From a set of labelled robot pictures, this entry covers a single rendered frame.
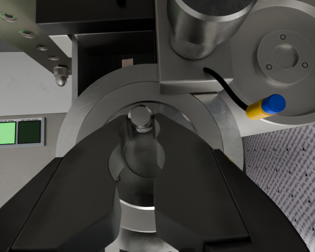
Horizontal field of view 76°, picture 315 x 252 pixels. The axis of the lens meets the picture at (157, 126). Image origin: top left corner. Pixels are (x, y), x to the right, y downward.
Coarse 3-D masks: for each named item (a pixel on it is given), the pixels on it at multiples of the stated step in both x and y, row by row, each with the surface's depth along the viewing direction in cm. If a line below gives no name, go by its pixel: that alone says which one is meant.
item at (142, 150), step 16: (128, 112) 14; (160, 112) 14; (176, 112) 14; (192, 128) 14; (128, 144) 14; (144, 144) 14; (128, 160) 14; (144, 160) 14; (128, 176) 14; (144, 176) 14; (128, 192) 14; (144, 192) 14; (144, 208) 14
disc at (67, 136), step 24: (120, 72) 17; (144, 72) 17; (96, 96) 16; (216, 96) 16; (72, 120) 16; (216, 120) 16; (72, 144) 16; (240, 144) 16; (240, 168) 16; (120, 240) 15; (144, 240) 15
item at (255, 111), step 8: (208, 72) 13; (224, 80) 12; (224, 88) 12; (232, 96) 12; (272, 96) 9; (280, 96) 9; (240, 104) 11; (256, 104) 10; (264, 104) 9; (272, 104) 9; (280, 104) 9; (248, 112) 11; (256, 112) 10; (264, 112) 9; (272, 112) 9
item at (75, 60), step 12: (72, 36) 18; (72, 48) 18; (72, 60) 17; (84, 60) 19; (96, 60) 23; (108, 60) 30; (120, 60) 41; (72, 72) 17; (84, 72) 19; (96, 72) 23; (108, 72) 29; (72, 84) 17; (84, 84) 19; (72, 96) 17
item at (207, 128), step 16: (112, 96) 16; (128, 96) 16; (144, 96) 16; (160, 96) 16; (176, 96) 16; (192, 96) 16; (96, 112) 16; (112, 112) 16; (192, 112) 16; (208, 112) 16; (80, 128) 16; (96, 128) 16; (208, 128) 16; (128, 208) 15; (128, 224) 15; (144, 224) 15
